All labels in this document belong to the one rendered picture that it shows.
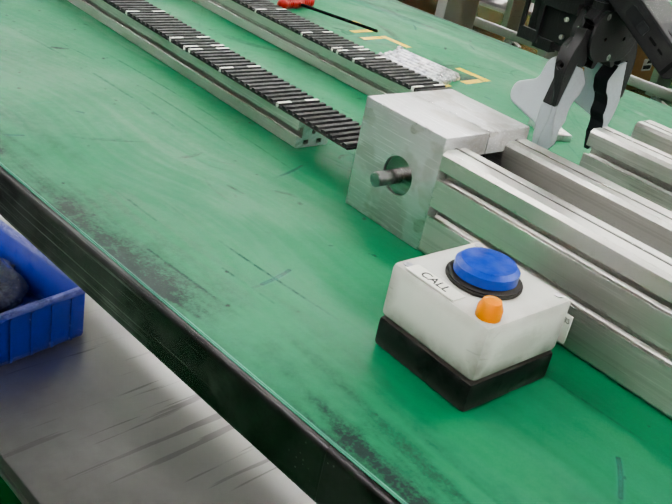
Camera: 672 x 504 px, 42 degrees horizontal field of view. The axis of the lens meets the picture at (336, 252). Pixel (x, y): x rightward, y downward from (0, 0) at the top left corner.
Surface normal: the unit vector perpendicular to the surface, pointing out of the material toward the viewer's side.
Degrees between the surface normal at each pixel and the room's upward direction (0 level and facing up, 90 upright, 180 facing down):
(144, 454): 0
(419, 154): 90
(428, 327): 90
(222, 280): 0
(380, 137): 90
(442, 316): 90
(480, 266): 3
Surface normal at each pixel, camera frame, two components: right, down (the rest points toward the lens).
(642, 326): -0.76, 0.18
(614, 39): 0.63, 0.46
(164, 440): 0.18, -0.87
